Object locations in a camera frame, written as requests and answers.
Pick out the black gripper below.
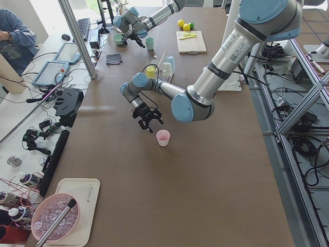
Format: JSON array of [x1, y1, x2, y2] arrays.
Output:
[[130, 31, 145, 48], [132, 103, 164, 133]]

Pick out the green plastic cup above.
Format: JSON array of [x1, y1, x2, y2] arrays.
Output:
[[145, 37, 154, 50]]

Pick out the pink plastic cup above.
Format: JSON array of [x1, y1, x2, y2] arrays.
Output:
[[156, 129, 170, 147]]

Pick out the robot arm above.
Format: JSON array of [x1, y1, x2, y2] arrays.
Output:
[[120, 0, 304, 130], [113, 0, 186, 48]]

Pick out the yellow plastic cup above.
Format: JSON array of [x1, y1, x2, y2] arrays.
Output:
[[145, 66, 156, 78]]

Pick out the light blue plastic cup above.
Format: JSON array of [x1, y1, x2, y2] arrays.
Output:
[[166, 56, 176, 71]]

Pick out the cream plastic cup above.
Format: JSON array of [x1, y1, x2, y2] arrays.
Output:
[[162, 62, 173, 77]]

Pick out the green bowl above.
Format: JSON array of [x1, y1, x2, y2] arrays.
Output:
[[112, 33, 127, 45]]

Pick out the grey folded cloth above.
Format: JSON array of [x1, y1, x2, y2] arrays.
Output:
[[106, 54, 122, 65]]

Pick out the yellow lemon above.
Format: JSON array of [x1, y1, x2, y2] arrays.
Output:
[[177, 19, 185, 29], [182, 23, 191, 31]]

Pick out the yellow plastic knife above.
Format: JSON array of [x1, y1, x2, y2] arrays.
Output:
[[179, 36, 197, 40]]

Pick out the wooden cutting board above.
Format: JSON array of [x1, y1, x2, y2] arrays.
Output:
[[176, 31, 207, 54]]

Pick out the black keyboard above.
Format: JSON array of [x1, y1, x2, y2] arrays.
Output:
[[77, 18, 90, 41]]

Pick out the teach pendant tablet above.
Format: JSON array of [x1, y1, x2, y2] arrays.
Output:
[[53, 43, 81, 65], [32, 61, 69, 86]]

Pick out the black computer mouse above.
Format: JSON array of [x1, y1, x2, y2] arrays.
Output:
[[61, 34, 71, 41]]

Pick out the beige tray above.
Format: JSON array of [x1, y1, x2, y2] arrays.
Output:
[[38, 178, 101, 247]]

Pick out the metal scoop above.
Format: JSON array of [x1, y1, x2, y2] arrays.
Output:
[[35, 199, 77, 247]]

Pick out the person in blue sweater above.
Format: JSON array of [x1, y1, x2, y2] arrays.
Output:
[[1, 9, 38, 75]]

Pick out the pink bowl of ice cubes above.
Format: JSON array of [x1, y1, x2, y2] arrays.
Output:
[[31, 193, 79, 243]]

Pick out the white wire cup holder rack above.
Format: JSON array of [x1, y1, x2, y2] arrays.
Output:
[[151, 52, 175, 82]]

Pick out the aluminium frame post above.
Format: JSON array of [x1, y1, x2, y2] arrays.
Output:
[[58, 0, 97, 80]]

